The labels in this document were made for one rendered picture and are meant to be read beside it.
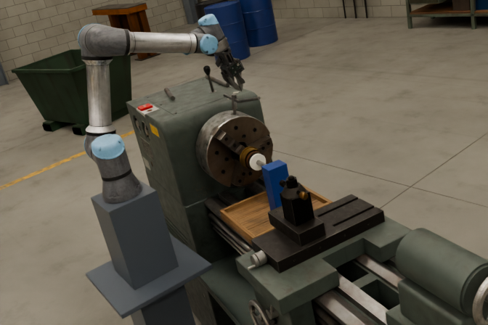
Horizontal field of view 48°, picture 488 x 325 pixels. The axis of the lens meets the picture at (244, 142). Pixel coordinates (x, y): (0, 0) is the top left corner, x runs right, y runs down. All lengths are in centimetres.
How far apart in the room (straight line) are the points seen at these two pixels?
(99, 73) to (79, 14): 1065
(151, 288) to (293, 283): 69
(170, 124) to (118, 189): 42
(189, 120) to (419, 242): 126
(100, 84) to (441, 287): 141
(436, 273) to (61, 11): 1171
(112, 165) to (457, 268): 126
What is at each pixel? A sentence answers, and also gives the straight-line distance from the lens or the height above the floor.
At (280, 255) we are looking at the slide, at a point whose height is 97.
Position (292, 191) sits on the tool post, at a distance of 180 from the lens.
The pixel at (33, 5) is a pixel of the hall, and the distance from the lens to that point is 1249.
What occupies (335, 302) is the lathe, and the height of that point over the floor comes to 86.
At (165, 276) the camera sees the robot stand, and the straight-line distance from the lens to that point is 228.
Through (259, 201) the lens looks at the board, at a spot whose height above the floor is 88.
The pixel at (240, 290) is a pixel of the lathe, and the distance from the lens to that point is 244.
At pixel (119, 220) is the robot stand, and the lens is 212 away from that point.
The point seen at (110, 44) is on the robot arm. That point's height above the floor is 167.
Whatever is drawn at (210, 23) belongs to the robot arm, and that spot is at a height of 162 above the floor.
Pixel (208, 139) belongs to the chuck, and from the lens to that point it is 229.
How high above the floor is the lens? 196
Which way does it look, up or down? 21 degrees down
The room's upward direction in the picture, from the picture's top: 12 degrees counter-clockwise
